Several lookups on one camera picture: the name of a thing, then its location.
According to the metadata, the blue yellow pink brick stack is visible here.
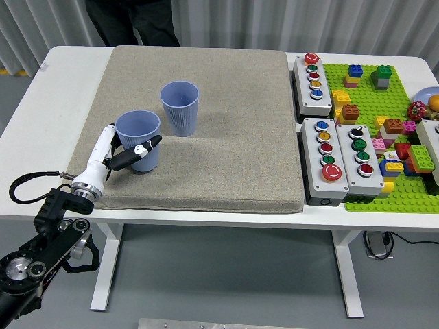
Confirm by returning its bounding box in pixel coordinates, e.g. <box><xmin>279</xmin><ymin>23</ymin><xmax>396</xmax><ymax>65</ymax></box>
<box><xmin>343</xmin><ymin>64</ymin><xmax>364</xmax><ymax>87</ymax></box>

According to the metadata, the grey four-button selector box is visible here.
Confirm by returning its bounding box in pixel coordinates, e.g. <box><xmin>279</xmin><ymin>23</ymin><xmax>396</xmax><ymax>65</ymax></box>
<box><xmin>335</xmin><ymin>123</ymin><xmax>385</xmax><ymax>203</ymax></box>

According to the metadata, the red toy brick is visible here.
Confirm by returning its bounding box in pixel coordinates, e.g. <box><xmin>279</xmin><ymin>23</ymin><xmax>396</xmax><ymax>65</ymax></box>
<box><xmin>394</xmin><ymin>143</ymin><xmax>414</xmax><ymax>161</ymax></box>

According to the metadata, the grey pleated curtain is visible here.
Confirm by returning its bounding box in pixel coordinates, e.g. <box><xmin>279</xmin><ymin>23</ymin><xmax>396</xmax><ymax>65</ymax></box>
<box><xmin>0</xmin><ymin>0</ymin><xmax>439</xmax><ymax>80</ymax></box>

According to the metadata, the pink toy brick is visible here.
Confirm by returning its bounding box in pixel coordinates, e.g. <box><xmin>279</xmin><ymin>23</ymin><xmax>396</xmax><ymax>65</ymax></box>
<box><xmin>371</xmin><ymin>137</ymin><xmax>388</xmax><ymax>154</ymax></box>

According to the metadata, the person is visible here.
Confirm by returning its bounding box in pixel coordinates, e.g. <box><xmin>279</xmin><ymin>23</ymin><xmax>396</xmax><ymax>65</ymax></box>
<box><xmin>84</xmin><ymin>0</ymin><xmax>181</xmax><ymax>48</ymax></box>

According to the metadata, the dark blue toy brick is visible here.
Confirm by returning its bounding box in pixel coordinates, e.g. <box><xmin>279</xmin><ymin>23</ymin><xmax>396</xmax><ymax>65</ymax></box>
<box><xmin>403</xmin><ymin>160</ymin><xmax>423</xmax><ymax>178</ymax></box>

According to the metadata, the grey-brown fabric mat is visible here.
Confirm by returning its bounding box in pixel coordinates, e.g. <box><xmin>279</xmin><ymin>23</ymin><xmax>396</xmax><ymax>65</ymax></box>
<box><xmin>64</xmin><ymin>45</ymin><xmax>305</xmax><ymax>214</ymax></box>

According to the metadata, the grey floor power adapter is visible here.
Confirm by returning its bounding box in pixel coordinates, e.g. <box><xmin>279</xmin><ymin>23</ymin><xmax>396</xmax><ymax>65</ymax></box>
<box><xmin>364</xmin><ymin>231</ymin><xmax>394</xmax><ymax>260</ymax></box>

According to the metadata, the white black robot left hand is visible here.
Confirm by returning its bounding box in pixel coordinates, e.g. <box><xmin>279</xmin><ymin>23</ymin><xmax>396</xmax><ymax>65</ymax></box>
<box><xmin>73</xmin><ymin>122</ymin><xmax>163</xmax><ymax>189</ymax></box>

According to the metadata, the brown toy brick stack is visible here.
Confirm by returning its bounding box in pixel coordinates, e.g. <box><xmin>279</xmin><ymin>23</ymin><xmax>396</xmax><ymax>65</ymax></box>
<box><xmin>335</xmin><ymin>103</ymin><xmax>361</xmax><ymax>125</ymax></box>

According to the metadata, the white table leg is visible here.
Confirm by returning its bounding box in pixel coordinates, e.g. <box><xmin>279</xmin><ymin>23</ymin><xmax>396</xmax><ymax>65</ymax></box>
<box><xmin>89</xmin><ymin>223</ymin><xmax>124</xmax><ymax>312</ymax></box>
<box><xmin>331</xmin><ymin>229</ymin><xmax>364</xmax><ymax>319</ymax></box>

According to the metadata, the grey five-button control box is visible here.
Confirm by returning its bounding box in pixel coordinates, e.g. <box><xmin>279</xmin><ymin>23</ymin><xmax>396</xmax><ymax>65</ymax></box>
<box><xmin>293</xmin><ymin>52</ymin><xmax>333</xmax><ymax>117</ymax></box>
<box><xmin>300</xmin><ymin>117</ymin><xmax>350</xmax><ymax>206</ymax></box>

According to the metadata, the green orange brick stack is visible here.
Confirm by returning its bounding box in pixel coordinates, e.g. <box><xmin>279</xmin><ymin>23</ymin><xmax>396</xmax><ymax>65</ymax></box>
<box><xmin>406</xmin><ymin>144</ymin><xmax>435</xmax><ymax>174</ymax></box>

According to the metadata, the white control box black base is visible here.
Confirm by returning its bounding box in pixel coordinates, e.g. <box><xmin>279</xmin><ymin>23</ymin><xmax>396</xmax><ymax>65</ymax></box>
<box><xmin>408</xmin><ymin>119</ymin><xmax>439</xmax><ymax>197</ymax></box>

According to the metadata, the toy burger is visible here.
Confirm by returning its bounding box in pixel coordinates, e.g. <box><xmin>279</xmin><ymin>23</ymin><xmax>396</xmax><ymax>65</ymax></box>
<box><xmin>425</xmin><ymin>95</ymin><xmax>439</xmax><ymax>121</ymax></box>

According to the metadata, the black floor cable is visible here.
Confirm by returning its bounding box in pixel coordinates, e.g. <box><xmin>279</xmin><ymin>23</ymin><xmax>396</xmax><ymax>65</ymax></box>
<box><xmin>387</xmin><ymin>232</ymin><xmax>439</xmax><ymax>246</ymax></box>

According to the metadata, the large yellow toy brick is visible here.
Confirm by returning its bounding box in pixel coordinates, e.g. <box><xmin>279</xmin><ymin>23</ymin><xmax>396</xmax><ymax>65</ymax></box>
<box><xmin>331</xmin><ymin>89</ymin><xmax>351</xmax><ymax>110</ymax></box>

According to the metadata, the green toy brick baseplate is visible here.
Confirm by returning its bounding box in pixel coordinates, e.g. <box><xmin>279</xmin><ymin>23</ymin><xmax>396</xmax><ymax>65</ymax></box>
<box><xmin>323</xmin><ymin>63</ymin><xmax>439</xmax><ymax>214</ymax></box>

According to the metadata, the red toy valve wheel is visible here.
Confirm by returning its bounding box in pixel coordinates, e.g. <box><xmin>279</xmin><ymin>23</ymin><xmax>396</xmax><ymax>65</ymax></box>
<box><xmin>407</xmin><ymin>101</ymin><xmax>427</xmax><ymax>121</ymax></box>

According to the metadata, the blue ribbed plastic cup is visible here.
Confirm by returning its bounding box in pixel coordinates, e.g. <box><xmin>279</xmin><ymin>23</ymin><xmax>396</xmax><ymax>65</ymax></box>
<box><xmin>115</xmin><ymin>110</ymin><xmax>162</xmax><ymax>173</ymax></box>
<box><xmin>159</xmin><ymin>80</ymin><xmax>200</xmax><ymax>138</ymax></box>

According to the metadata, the yellow round toy brick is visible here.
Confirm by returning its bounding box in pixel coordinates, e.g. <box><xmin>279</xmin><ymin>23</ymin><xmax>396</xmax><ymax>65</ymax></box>
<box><xmin>377</xmin><ymin>180</ymin><xmax>394</xmax><ymax>200</ymax></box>

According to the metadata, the green grey brick stack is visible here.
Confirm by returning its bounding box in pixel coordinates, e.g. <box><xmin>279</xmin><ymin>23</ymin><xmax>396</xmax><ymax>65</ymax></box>
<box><xmin>370</xmin><ymin>64</ymin><xmax>393</xmax><ymax>90</ymax></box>

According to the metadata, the light blue plate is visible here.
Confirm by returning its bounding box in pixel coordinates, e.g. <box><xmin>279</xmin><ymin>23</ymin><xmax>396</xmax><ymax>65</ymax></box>
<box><xmin>414</xmin><ymin>86</ymin><xmax>439</xmax><ymax>108</ymax></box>

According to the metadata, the brown white brick stack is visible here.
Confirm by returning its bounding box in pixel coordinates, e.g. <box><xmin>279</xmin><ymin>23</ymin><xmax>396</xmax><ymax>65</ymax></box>
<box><xmin>379</xmin><ymin>118</ymin><xmax>405</xmax><ymax>141</ymax></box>

